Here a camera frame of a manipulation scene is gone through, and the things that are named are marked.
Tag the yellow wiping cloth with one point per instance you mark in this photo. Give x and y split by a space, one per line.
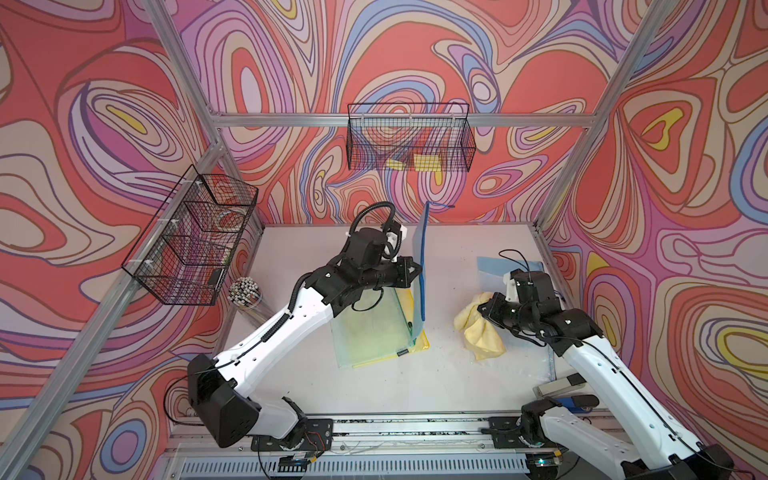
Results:
479 335

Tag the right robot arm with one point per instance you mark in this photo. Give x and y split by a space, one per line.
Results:
659 446

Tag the black wire basket back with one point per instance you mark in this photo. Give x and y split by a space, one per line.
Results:
377 131

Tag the clear pencil holder cup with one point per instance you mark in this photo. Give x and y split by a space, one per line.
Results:
246 294

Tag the grey stapler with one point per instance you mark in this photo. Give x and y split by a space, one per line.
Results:
571 392

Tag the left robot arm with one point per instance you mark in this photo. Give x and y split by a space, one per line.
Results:
223 389

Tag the black wire basket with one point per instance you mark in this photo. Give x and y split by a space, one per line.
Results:
377 131
183 256

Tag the light blue mesh document bag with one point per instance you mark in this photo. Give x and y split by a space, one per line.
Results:
492 270

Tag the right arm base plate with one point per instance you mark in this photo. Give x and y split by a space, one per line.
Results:
504 432

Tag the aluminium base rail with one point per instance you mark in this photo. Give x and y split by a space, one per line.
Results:
377 446

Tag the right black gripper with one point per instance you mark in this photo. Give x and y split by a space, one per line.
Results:
493 310

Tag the green zip document bag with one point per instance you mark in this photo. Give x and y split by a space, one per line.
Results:
341 326

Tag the black wire basket left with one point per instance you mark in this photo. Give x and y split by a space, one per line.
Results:
183 256

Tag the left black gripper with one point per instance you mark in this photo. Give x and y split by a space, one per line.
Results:
403 277

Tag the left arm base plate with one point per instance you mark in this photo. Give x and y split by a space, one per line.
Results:
309 435

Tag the white blue-zip document bag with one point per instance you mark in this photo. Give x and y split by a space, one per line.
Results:
552 369

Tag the yellow sponge in basket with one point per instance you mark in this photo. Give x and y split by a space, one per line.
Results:
416 162

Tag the yellow document bag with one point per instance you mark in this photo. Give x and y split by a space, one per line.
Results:
384 332

